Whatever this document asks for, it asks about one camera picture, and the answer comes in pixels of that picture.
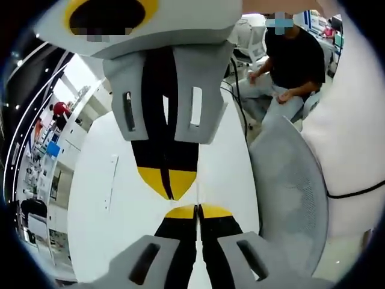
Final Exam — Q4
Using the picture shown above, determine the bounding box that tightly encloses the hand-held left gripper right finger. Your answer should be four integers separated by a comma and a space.
199, 202, 289, 289

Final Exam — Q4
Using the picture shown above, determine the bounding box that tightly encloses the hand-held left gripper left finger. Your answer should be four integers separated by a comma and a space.
102, 203, 200, 289

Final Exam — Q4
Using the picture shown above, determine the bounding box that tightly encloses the clear food packaging bag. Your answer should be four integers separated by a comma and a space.
194, 179, 204, 211

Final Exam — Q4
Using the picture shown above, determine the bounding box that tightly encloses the white counter with cabinets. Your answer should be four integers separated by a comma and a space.
57, 119, 91, 172

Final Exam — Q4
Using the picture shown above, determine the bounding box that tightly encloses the grey mesh office chair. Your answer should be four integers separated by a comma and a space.
248, 115, 329, 279

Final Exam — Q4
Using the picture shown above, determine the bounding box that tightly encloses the blue bin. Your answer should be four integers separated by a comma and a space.
46, 141, 62, 159

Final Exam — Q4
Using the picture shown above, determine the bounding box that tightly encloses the black office chair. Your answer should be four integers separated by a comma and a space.
19, 198, 49, 244

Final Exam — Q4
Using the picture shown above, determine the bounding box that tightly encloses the person in white shirt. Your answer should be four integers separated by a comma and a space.
300, 8, 385, 238

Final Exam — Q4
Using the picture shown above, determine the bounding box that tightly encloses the black cable on shirt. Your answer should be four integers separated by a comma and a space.
326, 183, 385, 199

